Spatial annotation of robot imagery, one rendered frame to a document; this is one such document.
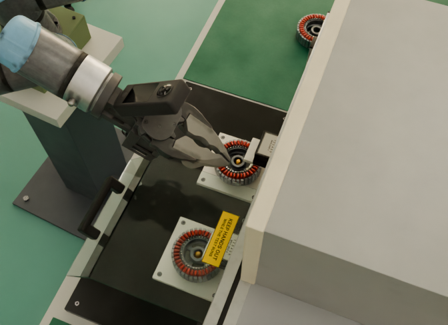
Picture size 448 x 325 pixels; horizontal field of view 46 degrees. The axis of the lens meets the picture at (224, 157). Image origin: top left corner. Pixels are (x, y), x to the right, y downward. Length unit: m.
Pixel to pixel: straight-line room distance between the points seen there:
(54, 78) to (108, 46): 0.79
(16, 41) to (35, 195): 1.46
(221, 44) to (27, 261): 1.11
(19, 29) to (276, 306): 0.52
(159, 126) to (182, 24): 1.88
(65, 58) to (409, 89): 0.46
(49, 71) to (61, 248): 1.38
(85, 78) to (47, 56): 0.06
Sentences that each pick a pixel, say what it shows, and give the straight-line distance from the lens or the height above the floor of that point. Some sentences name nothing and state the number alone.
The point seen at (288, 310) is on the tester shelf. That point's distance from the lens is 0.78.
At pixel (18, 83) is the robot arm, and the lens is 0.88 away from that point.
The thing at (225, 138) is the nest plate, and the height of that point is 0.78.
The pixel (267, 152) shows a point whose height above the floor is 0.92.
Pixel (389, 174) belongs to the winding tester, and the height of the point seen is 1.32.
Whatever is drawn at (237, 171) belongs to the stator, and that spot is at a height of 0.81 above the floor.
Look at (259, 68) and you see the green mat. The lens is 1.45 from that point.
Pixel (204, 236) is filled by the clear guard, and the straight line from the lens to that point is 0.86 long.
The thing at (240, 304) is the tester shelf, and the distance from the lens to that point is 0.78.
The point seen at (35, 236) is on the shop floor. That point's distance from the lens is 2.13.
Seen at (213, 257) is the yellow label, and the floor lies 1.07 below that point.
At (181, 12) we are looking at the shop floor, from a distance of 2.67.
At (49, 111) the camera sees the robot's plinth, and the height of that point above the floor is 0.75.
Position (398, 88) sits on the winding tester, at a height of 1.32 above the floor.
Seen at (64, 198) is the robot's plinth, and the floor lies 0.02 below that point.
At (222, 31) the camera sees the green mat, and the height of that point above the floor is 0.75.
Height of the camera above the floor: 1.87
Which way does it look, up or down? 60 degrees down
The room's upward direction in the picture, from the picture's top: straight up
